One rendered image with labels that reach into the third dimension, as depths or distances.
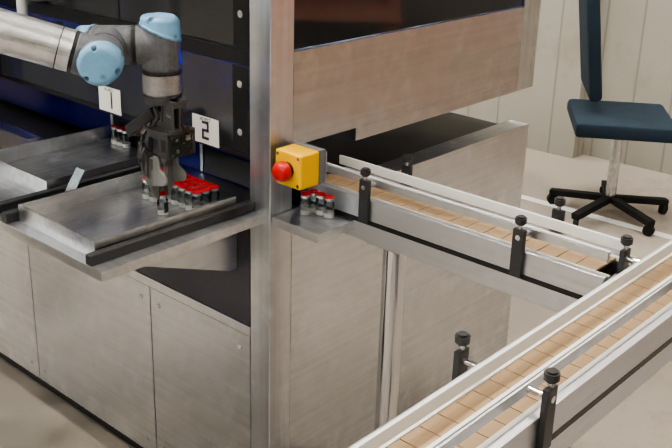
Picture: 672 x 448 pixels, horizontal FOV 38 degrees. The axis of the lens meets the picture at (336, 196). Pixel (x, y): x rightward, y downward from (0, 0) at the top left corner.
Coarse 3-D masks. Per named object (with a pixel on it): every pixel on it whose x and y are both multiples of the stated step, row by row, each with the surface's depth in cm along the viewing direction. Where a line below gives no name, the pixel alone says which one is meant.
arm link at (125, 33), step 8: (96, 24) 181; (88, 32) 178; (96, 32) 175; (104, 32) 174; (112, 32) 175; (120, 32) 179; (128, 32) 179; (120, 40) 175; (128, 40) 178; (128, 48) 178; (128, 56) 179; (128, 64) 182; (136, 64) 182
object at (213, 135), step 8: (192, 120) 206; (200, 120) 205; (208, 120) 203; (216, 120) 201; (200, 128) 205; (216, 128) 202; (200, 136) 206; (208, 136) 204; (216, 136) 202; (208, 144) 205; (216, 144) 203
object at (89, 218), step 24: (72, 192) 198; (96, 192) 203; (120, 192) 207; (24, 216) 189; (48, 216) 193; (72, 216) 193; (96, 216) 194; (120, 216) 194; (144, 216) 195; (168, 216) 195; (192, 216) 190; (72, 240) 179; (96, 240) 174; (120, 240) 178
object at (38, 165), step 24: (24, 144) 226; (48, 144) 231; (72, 144) 236; (96, 144) 238; (0, 168) 215; (24, 168) 220; (48, 168) 220; (72, 168) 221; (96, 168) 212; (120, 168) 216
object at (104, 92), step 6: (102, 90) 226; (108, 90) 225; (114, 90) 223; (102, 96) 227; (108, 96) 225; (114, 96) 224; (120, 96) 222; (102, 102) 228; (108, 102) 226; (114, 102) 224; (120, 102) 223; (102, 108) 228; (108, 108) 226; (114, 108) 225; (120, 108) 223; (120, 114) 224
